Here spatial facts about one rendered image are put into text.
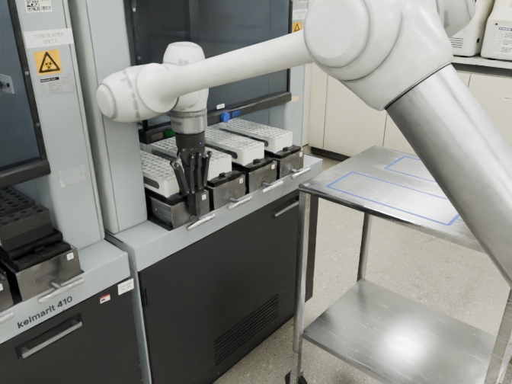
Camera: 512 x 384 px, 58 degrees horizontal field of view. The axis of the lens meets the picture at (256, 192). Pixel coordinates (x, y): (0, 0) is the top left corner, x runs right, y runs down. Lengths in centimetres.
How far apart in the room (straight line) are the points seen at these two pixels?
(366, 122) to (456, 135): 293
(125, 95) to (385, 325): 115
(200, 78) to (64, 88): 32
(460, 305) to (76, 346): 169
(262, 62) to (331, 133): 284
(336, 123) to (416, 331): 227
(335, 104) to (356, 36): 308
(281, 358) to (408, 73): 148
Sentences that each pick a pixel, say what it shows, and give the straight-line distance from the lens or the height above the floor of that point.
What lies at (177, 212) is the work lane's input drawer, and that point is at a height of 78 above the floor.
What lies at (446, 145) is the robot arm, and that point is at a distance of 63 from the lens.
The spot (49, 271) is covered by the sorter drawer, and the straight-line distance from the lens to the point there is 110.
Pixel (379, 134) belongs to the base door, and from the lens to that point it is 352.
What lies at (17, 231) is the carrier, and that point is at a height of 86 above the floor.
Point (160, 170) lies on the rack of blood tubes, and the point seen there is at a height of 87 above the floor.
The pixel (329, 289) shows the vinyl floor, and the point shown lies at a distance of 229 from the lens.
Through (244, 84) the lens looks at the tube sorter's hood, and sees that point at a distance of 144.
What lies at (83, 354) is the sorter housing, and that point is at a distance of 127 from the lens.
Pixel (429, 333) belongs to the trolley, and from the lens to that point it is 171.
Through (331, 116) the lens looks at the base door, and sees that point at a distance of 370.
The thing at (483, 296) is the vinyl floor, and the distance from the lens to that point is 246.
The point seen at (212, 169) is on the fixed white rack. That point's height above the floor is 84.
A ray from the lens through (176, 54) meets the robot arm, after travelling 111.
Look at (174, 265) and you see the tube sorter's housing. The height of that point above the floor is 63.
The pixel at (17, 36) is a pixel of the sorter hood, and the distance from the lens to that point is 104.
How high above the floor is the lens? 135
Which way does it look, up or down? 25 degrees down
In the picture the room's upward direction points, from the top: straight up
